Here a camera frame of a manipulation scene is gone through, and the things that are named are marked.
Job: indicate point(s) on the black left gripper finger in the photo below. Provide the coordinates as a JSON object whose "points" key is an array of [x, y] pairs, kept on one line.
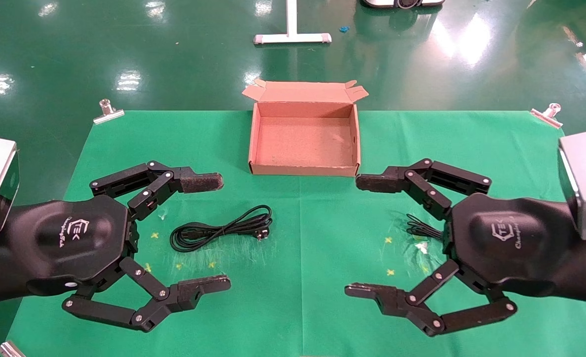
{"points": [[198, 181], [203, 287]]}

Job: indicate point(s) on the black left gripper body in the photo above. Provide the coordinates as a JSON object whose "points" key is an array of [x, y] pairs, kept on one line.
{"points": [[74, 238]]}

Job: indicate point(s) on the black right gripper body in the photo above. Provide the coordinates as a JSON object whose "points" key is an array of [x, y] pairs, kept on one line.
{"points": [[511, 238]]}

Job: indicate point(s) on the green table cloth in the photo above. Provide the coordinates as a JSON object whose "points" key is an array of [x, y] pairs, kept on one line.
{"points": [[297, 282]]}

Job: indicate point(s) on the open brown cardboard box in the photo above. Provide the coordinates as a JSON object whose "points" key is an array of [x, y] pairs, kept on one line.
{"points": [[302, 141]]}

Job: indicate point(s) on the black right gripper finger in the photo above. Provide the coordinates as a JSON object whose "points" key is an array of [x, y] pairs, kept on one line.
{"points": [[377, 182], [372, 292]]}

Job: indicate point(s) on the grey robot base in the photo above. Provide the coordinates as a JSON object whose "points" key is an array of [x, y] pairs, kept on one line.
{"points": [[402, 3]]}

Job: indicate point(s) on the white tape scrap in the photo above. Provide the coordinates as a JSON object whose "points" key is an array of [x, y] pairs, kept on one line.
{"points": [[422, 248]]}

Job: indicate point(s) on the white metal stand base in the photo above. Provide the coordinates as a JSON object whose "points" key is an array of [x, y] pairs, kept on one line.
{"points": [[291, 36]]}

